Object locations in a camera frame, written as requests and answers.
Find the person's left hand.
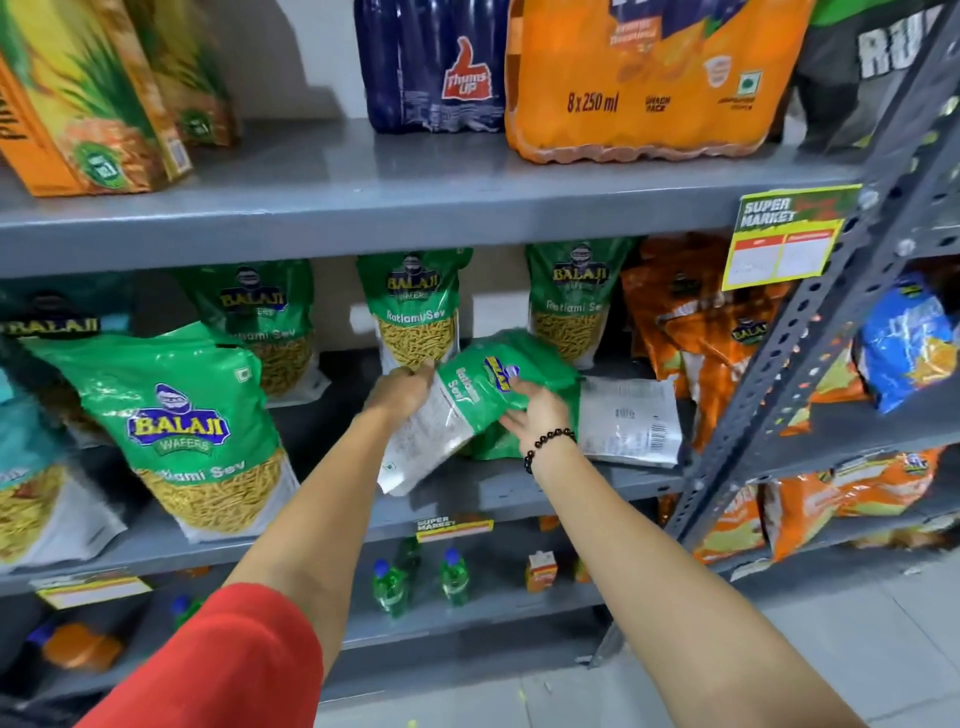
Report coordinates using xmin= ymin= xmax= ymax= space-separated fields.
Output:
xmin=366 ymin=359 xmax=438 ymax=432

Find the person's right hand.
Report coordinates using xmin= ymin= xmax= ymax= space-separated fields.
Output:
xmin=498 ymin=378 xmax=576 ymax=459

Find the person's left forearm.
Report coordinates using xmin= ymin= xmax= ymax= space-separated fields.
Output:
xmin=223 ymin=408 xmax=425 ymax=678

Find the person's right forearm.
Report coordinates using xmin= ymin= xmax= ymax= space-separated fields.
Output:
xmin=525 ymin=438 xmax=871 ymax=728

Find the small yellow shelf label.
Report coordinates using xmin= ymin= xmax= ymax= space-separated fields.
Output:
xmin=31 ymin=571 xmax=153 ymax=611
xmin=414 ymin=515 xmax=496 ymax=544

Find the small orange juice carton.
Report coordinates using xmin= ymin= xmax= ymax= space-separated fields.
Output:
xmin=524 ymin=550 xmax=560 ymax=595

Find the green bottle with blue cap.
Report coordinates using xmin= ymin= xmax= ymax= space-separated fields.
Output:
xmin=438 ymin=547 xmax=472 ymax=609
xmin=372 ymin=558 xmax=411 ymax=621

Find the grey metal shelf rack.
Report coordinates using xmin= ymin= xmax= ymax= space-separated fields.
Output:
xmin=663 ymin=150 xmax=960 ymax=594
xmin=0 ymin=0 xmax=960 ymax=710

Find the dark blue bottle pack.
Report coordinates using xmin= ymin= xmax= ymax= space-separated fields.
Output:
xmin=354 ymin=0 xmax=513 ymax=136

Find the orange and green snack packet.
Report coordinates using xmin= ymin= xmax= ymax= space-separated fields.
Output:
xmin=780 ymin=341 xmax=870 ymax=438

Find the large yellow price tag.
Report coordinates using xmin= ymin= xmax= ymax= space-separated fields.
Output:
xmin=721 ymin=184 xmax=864 ymax=293

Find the red sleeve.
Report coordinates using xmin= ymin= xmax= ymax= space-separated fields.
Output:
xmin=75 ymin=582 xmax=326 ymax=728

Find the orange bottle pack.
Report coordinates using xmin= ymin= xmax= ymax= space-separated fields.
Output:
xmin=504 ymin=0 xmax=817 ymax=165

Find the teal snack packet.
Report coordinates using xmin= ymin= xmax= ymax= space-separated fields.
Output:
xmin=0 ymin=273 xmax=138 ymax=342
xmin=0 ymin=341 xmax=129 ymax=577

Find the pineapple juice carton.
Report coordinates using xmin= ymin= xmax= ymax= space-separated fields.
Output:
xmin=0 ymin=0 xmax=195 ymax=198
xmin=123 ymin=0 xmax=241 ymax=149

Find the blue snack packet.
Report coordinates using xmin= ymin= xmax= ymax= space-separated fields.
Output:
xmin=855 ymin=272 xmax=960 ymax=415

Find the orange drink bottle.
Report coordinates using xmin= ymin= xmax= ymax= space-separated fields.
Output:
xmin=26 ymin=621 xmax=126 ymax=673

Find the green and black bottle pack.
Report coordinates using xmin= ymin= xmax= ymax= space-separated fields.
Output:
xmin=772 ymin=0 xmax=948 ymax=155

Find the black bead bracelet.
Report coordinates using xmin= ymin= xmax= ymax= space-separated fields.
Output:
xmin=522 ymin=427 xmax=579 ymax=476

